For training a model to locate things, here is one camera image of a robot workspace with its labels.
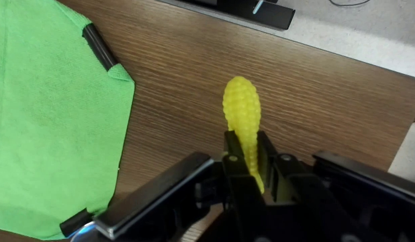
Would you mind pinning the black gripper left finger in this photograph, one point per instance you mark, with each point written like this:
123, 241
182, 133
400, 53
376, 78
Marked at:
239, 182

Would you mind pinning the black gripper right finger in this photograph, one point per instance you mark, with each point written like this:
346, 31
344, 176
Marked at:
272, 168

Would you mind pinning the yellow plastic maize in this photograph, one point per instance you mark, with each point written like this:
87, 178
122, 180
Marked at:
243, 113

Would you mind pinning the green cloth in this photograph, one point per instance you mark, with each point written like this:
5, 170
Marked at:
64, 106

